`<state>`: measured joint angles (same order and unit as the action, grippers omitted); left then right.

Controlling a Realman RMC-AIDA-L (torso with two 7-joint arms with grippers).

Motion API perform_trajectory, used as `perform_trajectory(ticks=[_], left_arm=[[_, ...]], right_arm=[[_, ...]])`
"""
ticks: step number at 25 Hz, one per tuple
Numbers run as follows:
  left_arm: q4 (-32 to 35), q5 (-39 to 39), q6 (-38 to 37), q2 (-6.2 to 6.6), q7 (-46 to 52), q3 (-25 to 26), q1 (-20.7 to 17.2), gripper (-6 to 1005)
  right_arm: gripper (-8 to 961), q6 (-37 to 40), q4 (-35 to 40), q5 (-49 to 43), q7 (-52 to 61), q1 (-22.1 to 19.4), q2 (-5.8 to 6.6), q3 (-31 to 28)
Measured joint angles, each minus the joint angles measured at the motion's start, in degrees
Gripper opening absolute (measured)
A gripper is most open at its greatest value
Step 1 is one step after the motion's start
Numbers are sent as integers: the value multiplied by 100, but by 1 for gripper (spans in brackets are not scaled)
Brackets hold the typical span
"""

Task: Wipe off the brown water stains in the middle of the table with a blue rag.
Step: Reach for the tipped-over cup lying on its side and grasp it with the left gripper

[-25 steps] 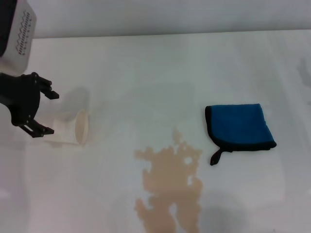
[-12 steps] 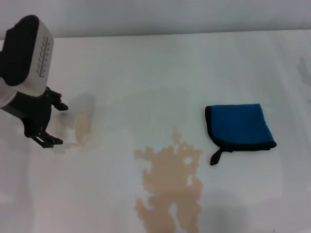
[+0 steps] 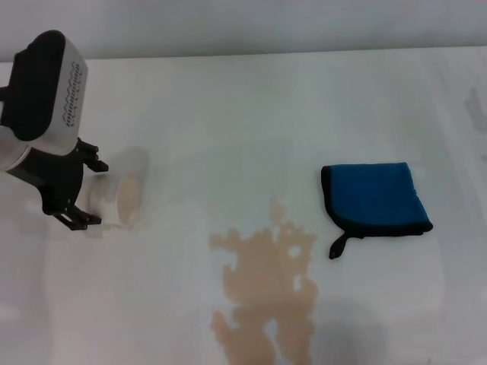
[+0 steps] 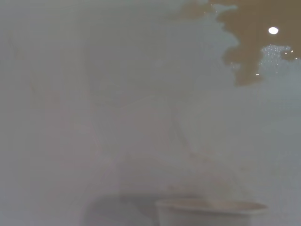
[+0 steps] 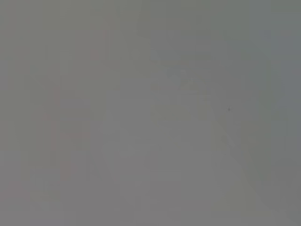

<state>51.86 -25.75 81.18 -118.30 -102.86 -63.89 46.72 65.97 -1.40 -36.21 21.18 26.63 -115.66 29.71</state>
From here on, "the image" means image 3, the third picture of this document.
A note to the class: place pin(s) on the white paper cup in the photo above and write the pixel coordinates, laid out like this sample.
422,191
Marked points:
125,190

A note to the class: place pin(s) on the blue rag with black trim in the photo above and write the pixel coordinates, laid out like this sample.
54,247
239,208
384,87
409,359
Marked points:
374,195

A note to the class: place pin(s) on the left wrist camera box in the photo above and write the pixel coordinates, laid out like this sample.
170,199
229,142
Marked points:
34,87

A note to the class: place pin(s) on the brown water stain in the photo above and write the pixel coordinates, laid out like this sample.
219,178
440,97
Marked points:
266,281

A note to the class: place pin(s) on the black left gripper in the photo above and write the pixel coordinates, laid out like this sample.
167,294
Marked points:
53,178

